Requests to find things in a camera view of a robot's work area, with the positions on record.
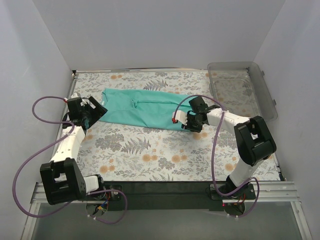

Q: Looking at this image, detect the teal t shirt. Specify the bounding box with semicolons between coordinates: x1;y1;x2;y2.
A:
100;88;187;131

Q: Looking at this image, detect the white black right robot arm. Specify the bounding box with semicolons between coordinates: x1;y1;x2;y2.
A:
172;94;277;199

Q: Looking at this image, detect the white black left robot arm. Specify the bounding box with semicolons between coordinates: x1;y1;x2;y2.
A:
40;93;107;205

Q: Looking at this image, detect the floral patterned table mat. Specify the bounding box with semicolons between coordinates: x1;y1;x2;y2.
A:
48;69;286;182

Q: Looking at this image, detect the clear plastic bin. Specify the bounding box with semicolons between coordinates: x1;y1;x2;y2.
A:
207;61;278;122

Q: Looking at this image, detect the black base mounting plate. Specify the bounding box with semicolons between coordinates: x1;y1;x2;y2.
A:
104;181;257;212

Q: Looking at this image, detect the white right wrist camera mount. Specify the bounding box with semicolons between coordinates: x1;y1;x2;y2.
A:
171;110;188;125

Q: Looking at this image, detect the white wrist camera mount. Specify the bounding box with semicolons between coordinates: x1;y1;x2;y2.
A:
64;92;81;103
171;110;188;125

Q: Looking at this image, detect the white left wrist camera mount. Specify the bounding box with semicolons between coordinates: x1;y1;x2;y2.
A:
64;92;81;103

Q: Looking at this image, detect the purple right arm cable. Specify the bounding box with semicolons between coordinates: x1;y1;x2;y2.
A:
173;94;261;219

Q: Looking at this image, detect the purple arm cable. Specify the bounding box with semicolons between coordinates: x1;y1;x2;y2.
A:
173;94;261;219
12;96;129;225

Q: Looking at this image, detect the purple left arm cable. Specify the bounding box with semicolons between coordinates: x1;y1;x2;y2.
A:
12;96;129;225

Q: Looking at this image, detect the aluminium frame rail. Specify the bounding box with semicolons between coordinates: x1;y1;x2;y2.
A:
31;181;301;204

